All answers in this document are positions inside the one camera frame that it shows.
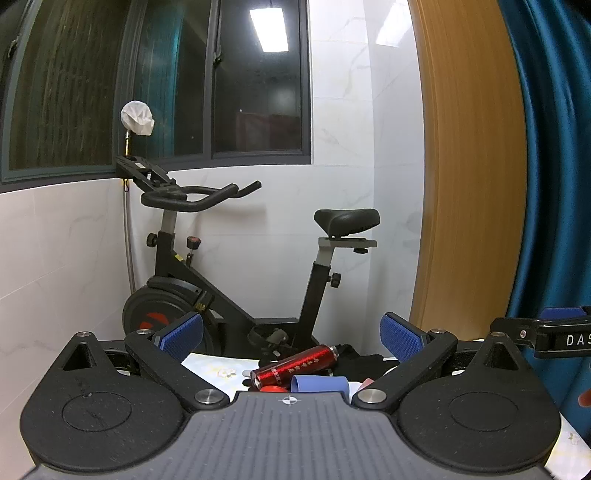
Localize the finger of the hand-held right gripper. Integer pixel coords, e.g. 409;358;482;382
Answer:
490;307;588;359

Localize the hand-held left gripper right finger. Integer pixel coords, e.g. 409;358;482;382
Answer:
352;312;528;414

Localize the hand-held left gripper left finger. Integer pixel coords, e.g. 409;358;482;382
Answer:
61;311;230;413

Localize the blue cup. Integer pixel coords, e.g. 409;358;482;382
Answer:
291;376;350;393

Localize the black cloth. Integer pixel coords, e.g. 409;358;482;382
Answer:
323;343;400;382

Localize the black exercise bike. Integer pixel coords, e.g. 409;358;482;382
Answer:
113;155;380;359

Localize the red metal bottle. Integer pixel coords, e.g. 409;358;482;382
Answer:
250;344;341;391

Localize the blue curtain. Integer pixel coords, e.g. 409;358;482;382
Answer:
496;0;591;418

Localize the wooden door panel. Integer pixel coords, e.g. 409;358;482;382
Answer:
408;0;528;341

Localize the brass faucet pipe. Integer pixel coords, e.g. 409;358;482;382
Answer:
123;131;134;191

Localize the white cloth-wrapped faucet head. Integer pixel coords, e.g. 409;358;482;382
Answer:
120;100;156;137

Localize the dark framed window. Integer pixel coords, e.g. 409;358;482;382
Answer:
0;0;313;185

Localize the grey metal hose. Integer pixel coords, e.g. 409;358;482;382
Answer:
123;188;138;292

